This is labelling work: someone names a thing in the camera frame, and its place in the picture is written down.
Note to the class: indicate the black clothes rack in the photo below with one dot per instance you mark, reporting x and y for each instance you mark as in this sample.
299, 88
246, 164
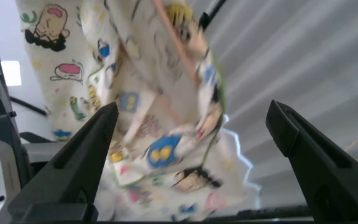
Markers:
205, 19

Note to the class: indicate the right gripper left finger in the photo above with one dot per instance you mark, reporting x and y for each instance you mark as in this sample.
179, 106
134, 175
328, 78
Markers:
70, 174

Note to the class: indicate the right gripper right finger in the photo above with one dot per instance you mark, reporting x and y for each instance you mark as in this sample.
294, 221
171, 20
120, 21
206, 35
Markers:
331, 174

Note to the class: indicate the cream printed garment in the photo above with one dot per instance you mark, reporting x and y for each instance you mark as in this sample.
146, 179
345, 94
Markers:
154, 124

